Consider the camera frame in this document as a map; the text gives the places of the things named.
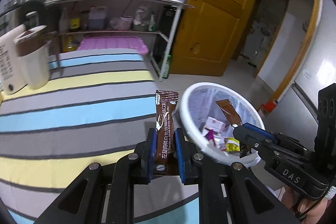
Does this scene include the crumpled plastic bags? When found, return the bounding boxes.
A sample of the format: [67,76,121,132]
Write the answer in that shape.
[133,6,155,31]

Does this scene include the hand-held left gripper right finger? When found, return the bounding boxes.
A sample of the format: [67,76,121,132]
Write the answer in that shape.
[175,127,301,224]

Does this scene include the yellow labelled sauce bottle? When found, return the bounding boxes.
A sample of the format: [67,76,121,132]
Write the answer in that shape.
[69,10,80,32]

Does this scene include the yellow oil bottle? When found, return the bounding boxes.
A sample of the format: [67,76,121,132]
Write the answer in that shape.
[62,35,79,53]

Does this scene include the red plastic container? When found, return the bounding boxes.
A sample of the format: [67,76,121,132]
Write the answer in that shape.
[265,101,279,112]

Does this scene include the clear plastic bin liner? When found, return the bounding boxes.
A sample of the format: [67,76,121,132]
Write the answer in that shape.
[188,88,259,161]

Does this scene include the white jug with dark liquid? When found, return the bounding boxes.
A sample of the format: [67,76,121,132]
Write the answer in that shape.
[88,9,107,30]

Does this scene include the striped tablecloth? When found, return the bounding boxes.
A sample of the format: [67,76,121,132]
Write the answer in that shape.
[0,49,202,224]

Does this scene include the person's right hand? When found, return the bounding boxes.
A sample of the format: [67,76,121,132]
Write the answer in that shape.
[282,186,328,224]

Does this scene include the steel electric cooker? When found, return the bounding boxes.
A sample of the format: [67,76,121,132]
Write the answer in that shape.
[0,0,46,33]

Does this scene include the brown coffee sachet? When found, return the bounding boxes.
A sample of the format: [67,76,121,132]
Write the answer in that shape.
[152,90,179,176]
[215,99,253,159]

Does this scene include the small white bucket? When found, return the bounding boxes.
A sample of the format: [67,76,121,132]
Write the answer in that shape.
[119,16,133,31]

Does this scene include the clear plastic bottle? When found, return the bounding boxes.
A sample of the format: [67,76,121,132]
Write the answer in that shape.
[59,13,69,33]

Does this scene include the grey refrigerator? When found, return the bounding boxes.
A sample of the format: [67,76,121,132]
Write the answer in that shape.
[290,0,336,126]

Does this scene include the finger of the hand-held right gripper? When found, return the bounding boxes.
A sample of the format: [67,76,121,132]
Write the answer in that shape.
[232,127,292,169]
[244,123,307,159]

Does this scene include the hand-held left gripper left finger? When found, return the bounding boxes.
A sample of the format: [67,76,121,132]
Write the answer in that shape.
[37,127,158,224]

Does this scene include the yellow wooden door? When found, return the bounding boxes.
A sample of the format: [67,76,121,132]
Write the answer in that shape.
[169,0,264,77]

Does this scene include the green glass bottle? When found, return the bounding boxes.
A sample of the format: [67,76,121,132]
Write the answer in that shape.
[161,54,172,80]

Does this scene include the pink lidded storage box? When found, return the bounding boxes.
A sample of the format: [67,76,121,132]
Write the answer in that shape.
[77,35,150,54]

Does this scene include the yellow wrapper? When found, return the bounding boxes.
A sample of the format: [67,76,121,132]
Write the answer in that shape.
[224,137,240,152]

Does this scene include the white rimmed trash bin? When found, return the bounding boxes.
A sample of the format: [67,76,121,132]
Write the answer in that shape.
[179,82,265,165]

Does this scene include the red and white carton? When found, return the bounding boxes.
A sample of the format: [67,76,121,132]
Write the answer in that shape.
[205,116,227,132]

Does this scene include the white electric kettle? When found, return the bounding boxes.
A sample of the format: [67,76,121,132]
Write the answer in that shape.
[0,24,28,94]

